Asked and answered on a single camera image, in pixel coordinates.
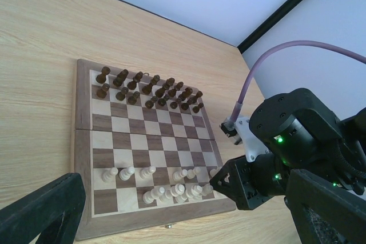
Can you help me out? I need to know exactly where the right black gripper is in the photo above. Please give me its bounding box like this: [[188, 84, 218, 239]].
[[209, 153, 291, 210]]

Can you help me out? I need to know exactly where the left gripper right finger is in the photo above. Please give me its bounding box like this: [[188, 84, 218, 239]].
[[286, 170, 365, 243]]

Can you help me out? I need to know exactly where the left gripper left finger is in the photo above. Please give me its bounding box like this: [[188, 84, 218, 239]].
[[1, 173, 86, 243]]

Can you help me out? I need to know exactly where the light piece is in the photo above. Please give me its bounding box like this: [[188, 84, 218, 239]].
[[172, 169, 188, 182], [186, 167, 201, 179]]

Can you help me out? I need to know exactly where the dark chess piece mid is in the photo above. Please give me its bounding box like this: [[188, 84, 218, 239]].
[[178, 87, 193, 102]]

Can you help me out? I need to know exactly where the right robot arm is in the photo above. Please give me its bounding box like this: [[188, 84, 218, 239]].
[[210, 88, 365, 210]]

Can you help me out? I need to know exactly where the light piece on board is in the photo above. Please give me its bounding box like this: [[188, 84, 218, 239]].
[[172, 169, 188, 182]]

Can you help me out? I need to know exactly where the light pawn on board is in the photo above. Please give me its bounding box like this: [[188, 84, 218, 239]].
[[140, 166, 156, 179]]

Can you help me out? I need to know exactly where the wooden chess board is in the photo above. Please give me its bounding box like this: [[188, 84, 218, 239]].
[[71, 59, 235, 241]]

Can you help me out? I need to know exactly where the dark pawn right end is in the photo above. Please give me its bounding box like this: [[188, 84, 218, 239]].
[[192, 102, 204, 114]]

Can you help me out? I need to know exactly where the dark piece right corner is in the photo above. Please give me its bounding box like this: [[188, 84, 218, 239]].
[[187, 91, 203, 105]]

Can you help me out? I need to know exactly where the dark pawn second row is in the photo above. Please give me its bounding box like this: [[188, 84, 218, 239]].
[[157, 94, 170, 107], [145, 96, 158, 109], [96, 83, 110, 99], [128, 91, 140, 105], [116, 87, 129, 101]]

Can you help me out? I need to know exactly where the dark piece back row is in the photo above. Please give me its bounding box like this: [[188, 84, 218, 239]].
[[168, 82, 184, 98], [155, 77, 175, 98], [142, 75, 160, 95], [113, 69, 129, 87], [127, 71, 144, 90]]

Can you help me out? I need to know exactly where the dark rook back row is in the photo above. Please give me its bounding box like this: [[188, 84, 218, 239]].
[[96, 66, 110, 84]]

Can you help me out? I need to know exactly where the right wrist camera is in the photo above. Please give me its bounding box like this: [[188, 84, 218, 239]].
[[220, 115, 270, 162]]

